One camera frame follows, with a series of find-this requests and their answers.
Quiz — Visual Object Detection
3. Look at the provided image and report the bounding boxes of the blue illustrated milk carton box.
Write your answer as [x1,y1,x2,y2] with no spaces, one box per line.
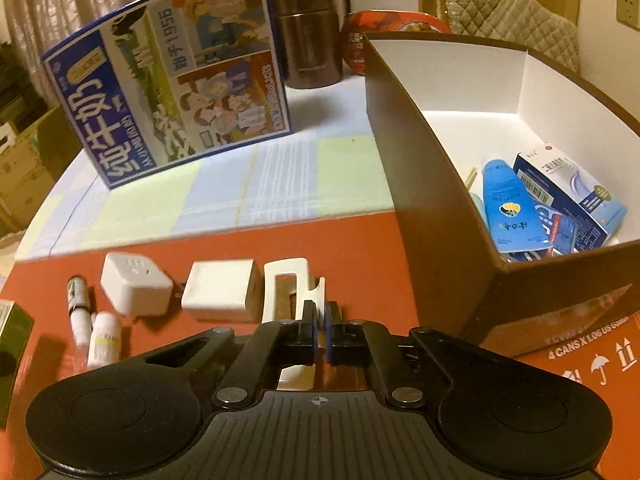
[41,0,293,191]

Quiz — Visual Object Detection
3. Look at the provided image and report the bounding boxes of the white charger with prongs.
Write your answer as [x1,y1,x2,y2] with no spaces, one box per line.
[175,259,263,323]

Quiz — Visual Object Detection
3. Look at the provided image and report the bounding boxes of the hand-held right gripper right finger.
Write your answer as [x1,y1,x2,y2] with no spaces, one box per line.
[325,302,506,408]

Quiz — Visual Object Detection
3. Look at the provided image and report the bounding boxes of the red printed mat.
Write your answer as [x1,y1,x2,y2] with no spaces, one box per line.
[0,212,640,480]

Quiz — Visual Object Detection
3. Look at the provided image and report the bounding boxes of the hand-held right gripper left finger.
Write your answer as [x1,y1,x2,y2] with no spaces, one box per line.
[132,300,319,411]

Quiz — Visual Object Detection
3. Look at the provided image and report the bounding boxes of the brown cardboard box white inside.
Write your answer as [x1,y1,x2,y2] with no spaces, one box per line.
[364,31,640,358]

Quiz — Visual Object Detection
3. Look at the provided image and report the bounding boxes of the teal handheld fan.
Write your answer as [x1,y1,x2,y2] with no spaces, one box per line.
[470,192,489,227]

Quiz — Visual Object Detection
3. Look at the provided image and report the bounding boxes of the white square adapter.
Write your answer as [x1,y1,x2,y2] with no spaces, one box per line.
[100,251,173,317]

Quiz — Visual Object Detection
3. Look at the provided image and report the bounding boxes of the green medicine box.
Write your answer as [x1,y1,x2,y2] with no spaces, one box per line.
[0,300,35,428]

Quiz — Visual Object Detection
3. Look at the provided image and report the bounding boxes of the red instant rice bowl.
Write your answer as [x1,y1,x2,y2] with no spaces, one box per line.
[341,10,451,77]

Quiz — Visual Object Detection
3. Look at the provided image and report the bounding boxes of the beige wall socket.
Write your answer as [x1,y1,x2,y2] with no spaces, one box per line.
[616,0,640,31]

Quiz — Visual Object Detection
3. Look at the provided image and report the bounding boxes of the blue medicine box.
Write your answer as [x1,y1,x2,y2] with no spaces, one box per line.
[512,142,628,253]

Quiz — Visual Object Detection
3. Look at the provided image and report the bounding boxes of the small white lip balm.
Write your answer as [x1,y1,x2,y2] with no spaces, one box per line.
[67,276,97,347]

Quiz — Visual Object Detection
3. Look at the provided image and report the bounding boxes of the white plastic clip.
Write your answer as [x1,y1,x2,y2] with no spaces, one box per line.
[262,257,327,392]

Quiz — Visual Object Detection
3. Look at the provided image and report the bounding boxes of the beige quilted chair cover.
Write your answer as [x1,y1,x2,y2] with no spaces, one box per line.
[436,0,581,73]

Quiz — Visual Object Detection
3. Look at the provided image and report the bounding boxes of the brown cardboard carton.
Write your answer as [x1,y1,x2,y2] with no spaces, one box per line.
[0,105,71,236]

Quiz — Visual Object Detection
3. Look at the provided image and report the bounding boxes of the white pill bottle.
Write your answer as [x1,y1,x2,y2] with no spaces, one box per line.
[87,311,122,368]

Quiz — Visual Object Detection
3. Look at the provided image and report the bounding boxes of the blue red small packet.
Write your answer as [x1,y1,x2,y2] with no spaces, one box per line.
[537,210,581,256]

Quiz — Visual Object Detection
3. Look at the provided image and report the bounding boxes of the sheer patterned curtain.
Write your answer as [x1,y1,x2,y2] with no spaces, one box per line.
[0,0,151,111]

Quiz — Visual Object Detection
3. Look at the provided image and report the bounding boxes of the blue tube white cap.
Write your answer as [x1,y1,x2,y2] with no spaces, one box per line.
[481,159,557,254]

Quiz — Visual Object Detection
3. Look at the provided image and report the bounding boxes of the brown metal thermos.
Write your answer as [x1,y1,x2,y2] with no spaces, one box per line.
[270,0,343,89]

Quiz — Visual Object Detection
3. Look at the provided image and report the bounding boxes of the pastel plaid tablecloth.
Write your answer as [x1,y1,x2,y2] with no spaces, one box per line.
[15,72,401,261]

